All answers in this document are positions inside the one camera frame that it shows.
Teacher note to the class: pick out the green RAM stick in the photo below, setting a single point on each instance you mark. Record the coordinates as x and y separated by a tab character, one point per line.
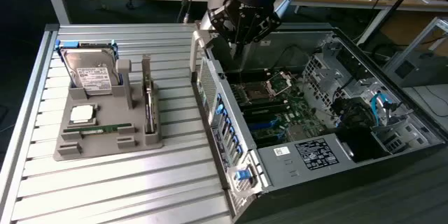
105	128

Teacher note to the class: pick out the metal socket cover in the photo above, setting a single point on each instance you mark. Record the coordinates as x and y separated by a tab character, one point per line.
281	77

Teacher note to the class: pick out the blue case latch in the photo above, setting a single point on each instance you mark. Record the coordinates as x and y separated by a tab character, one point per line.
243	175

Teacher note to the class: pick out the open black PC case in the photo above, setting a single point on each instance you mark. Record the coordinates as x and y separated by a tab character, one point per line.
315	203

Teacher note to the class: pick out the grey power supply unit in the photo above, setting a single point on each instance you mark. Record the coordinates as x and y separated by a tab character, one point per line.
281	171

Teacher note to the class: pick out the blue expansion slot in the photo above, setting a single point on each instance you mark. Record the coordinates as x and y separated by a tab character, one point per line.
263	125

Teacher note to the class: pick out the aluminium profile frame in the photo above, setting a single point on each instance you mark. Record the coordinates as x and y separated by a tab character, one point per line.
433	28

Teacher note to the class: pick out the silver CPU chip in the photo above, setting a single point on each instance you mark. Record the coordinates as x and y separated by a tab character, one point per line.
82	113

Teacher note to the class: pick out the CPU socket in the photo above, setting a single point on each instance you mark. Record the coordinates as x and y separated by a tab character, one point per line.
258	93

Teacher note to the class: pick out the silver hard disk drive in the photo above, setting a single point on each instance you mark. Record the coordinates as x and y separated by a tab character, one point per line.
71	43
87	64

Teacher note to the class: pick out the slim graphics card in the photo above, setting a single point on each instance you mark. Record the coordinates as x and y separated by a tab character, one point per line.
149	103

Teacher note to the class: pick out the perforated metal disk bay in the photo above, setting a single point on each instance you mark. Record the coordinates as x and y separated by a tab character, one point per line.
322	77

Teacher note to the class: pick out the black slanted pole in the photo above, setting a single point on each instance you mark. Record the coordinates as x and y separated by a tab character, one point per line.
389	11

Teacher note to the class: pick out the grey parts rack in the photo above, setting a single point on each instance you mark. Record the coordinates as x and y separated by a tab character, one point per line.
115	119

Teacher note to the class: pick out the grey chipset heatsink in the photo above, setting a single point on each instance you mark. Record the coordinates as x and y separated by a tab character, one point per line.
297	132

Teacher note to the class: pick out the grey metal cabinet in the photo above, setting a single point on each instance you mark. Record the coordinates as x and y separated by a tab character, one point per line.
421	69

